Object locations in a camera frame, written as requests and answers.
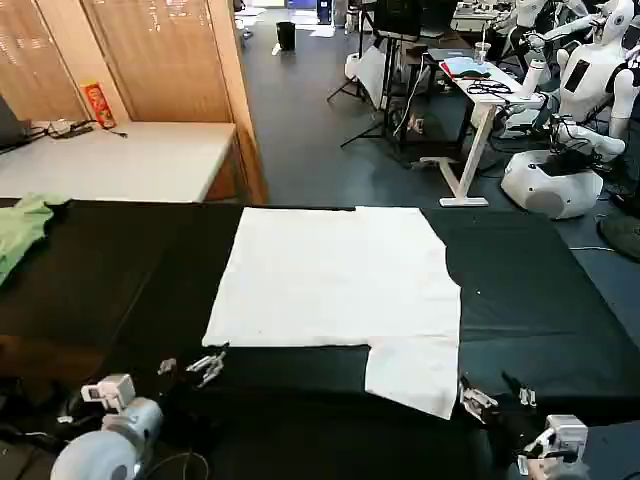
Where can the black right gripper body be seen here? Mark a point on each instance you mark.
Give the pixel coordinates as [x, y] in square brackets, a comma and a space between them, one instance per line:
[515, 425]

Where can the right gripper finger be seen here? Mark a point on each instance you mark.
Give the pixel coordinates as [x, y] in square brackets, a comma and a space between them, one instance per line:
[527, 396]
[477, 400]

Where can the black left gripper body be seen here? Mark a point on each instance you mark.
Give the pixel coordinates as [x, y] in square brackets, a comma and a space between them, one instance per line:
[177, 397]

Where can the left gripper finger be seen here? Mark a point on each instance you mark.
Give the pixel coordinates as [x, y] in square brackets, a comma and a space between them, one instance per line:
[212, 364]
[167, 367]

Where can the white printed t-shirt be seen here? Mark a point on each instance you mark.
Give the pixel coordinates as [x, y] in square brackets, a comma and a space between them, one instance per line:
[335, 280]

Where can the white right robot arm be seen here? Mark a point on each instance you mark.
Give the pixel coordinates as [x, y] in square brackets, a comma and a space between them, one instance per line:
[562, 440]

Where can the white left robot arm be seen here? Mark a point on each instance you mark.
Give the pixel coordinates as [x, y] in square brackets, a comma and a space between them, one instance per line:
[100, 450]

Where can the black table cloth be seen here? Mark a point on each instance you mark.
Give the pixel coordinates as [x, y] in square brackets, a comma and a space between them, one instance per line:
[125, 280]

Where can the green cloth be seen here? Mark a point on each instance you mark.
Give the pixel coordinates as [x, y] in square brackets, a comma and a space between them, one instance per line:
[20, 230]

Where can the white side table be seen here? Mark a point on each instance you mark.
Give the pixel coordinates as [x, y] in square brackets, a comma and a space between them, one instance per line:
[125, 160]

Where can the black power strip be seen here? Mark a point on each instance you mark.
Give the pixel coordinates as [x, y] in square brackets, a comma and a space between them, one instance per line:
[75, 131]

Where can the red chips can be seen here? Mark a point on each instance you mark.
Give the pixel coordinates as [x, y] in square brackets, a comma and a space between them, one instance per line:
[100, 105]

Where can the dark laptop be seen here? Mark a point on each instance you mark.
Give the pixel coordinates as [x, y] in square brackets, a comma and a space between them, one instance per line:
[10, 125]

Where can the black desk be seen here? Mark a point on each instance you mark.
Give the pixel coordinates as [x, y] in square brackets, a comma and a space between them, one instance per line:
[435, 110]

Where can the white desk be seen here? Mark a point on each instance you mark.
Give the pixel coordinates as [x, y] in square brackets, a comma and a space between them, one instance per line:
[480, 100]

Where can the white humanoid robot with base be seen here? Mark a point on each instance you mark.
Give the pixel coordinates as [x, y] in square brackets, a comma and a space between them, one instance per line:
[575, 100]

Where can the black tripod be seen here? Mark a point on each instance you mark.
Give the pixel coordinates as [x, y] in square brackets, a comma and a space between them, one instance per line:
[347, 90]

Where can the wooden partition with blinds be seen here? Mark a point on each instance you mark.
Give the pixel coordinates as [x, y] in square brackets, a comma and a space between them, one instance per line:
[165, 60]

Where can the white reflector board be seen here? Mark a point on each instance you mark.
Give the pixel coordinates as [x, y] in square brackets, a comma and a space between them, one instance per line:
[372, 75]

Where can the stack of coloured clothes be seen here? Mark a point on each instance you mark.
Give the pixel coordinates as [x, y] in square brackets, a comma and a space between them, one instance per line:
[465, 67]

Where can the black trash bin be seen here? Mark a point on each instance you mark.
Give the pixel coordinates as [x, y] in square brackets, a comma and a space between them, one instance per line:
[286, 35]

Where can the clear cup with straw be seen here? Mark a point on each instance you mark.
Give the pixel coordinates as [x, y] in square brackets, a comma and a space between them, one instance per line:
[482, 52]

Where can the grey laptop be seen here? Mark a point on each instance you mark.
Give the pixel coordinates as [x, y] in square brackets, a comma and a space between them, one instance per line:
[447, 53]

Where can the white paper sheet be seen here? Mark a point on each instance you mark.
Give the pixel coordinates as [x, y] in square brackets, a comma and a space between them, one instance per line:
[322, 31]

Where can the black monitor on stand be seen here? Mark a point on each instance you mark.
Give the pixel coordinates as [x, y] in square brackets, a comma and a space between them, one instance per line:
[397, 20]

